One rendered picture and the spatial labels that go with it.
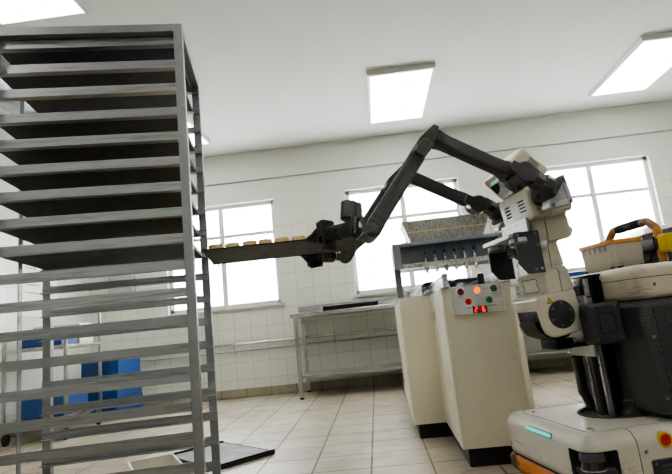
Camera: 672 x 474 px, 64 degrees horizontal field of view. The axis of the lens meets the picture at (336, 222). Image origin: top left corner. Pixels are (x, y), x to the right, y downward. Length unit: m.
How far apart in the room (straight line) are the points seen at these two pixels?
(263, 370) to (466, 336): 4.20
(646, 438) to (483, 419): 0.87
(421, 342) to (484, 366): 0.74
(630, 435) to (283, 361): 4.95
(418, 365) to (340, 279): 3.25
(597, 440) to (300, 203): 5.19
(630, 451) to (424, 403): 1.58
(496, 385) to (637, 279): 0.91
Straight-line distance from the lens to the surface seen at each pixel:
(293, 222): 6.65
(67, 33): 2.16
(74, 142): 2.02
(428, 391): 3.42
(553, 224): 2.25
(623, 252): 2.35
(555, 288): 2.18
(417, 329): 3.39
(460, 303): 2.68
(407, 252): 3.49
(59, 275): 1.93
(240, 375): 6.69
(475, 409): 2.75
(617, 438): 2.08
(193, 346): 1.79
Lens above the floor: 0.71
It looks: 11 degrees up
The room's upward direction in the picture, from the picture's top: 6 degrees counter-clockwise
